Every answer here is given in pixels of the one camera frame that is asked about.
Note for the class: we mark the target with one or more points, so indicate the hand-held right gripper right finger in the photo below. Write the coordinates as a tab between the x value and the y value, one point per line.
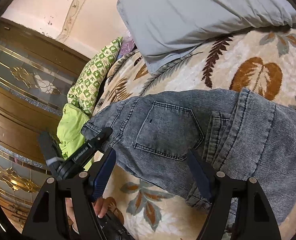
200	173

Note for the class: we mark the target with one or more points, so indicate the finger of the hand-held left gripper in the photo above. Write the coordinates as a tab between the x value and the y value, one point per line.
99	136

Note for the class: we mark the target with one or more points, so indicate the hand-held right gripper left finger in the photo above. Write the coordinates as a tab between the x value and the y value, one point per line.
103	173

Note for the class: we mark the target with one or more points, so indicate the grey-blue denim pants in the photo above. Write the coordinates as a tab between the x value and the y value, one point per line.
187	130

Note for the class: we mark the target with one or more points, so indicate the person's left hand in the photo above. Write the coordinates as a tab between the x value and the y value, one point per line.
101	207

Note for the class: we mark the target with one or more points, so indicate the lime green cloth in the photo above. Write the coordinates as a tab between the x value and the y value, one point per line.
70	127

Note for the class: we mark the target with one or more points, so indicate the green patterned cloth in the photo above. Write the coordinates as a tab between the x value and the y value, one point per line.
93	80

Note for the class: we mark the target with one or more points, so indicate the wooden mirrored wardrobe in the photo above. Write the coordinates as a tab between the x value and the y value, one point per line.
20	92

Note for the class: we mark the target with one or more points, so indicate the purple plastic bag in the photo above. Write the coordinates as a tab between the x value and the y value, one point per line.
126	47

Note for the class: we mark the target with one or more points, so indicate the leaf print blanket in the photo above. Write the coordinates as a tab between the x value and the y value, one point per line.
212	65

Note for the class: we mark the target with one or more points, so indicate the grey pillow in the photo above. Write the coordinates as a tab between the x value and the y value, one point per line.
187	12

